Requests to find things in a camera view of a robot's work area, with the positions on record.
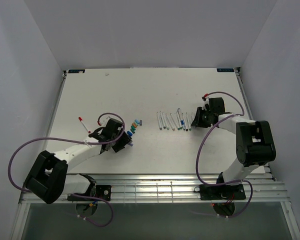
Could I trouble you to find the blue capped whiteboard marker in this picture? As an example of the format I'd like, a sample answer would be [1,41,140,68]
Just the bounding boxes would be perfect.
[177,108,188,131]

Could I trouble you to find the grey white marker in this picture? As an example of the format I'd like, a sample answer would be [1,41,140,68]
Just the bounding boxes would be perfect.
[156,112,163,130]

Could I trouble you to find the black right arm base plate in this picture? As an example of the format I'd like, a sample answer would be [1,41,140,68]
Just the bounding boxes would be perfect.
[194,184,246,200]

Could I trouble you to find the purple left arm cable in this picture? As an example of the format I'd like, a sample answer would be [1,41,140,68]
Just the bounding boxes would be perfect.
[7,112,126,228]

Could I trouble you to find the blue label sticker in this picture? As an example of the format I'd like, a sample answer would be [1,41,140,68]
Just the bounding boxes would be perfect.
[216,68,235,73]
[67,69,86,74]

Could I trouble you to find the mint capped white marker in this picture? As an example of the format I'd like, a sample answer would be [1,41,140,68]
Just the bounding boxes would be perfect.
[163,113,170,130]

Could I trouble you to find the green capped white marker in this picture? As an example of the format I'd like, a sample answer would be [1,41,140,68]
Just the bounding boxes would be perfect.
[187,118,192,131]

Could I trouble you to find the teal capped white marker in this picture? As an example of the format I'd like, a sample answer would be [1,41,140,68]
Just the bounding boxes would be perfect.
[170,113,180,130]

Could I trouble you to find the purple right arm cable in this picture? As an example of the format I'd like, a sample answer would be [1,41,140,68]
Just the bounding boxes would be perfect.
[195,91,254,219]

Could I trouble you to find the blue label sticker left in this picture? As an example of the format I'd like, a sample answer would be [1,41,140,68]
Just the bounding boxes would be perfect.
[67,69,86,74]

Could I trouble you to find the orange capped white marker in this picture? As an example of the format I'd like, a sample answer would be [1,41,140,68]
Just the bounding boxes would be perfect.
[168,114,176,131]

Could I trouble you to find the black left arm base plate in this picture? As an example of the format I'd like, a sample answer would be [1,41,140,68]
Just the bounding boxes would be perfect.
[67,185,112,202]

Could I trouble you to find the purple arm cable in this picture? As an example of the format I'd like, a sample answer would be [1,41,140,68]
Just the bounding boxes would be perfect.
[195,91,254,219]
[7,112,126,228]

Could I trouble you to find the right aluminium side rail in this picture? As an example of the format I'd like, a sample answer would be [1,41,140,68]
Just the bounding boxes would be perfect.
[230,67,276,180]

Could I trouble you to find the black capped white marker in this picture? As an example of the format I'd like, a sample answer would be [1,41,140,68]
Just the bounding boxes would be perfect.
[185,112,189,130]

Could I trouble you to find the dark green capped marker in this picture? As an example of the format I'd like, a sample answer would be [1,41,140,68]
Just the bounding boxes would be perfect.
[177,111,185,130]

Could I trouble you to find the red capped white marker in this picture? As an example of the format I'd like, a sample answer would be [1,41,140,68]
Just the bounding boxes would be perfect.
[78,116,91,134]

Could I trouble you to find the blue label sticker right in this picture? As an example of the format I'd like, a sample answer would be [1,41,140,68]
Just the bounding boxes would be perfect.
[216,68,235,73]

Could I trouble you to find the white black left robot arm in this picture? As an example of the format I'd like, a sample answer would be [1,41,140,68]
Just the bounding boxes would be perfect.
[24,118,133,204]

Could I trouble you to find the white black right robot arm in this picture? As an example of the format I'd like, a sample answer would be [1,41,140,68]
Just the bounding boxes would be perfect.
[191,93,277,199]

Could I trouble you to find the light blue white marker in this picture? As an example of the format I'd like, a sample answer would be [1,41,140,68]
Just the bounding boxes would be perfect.
[159,111,166,129]

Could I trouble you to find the aluminium frame rail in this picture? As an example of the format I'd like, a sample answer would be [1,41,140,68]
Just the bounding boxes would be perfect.
[17,173,291,205]

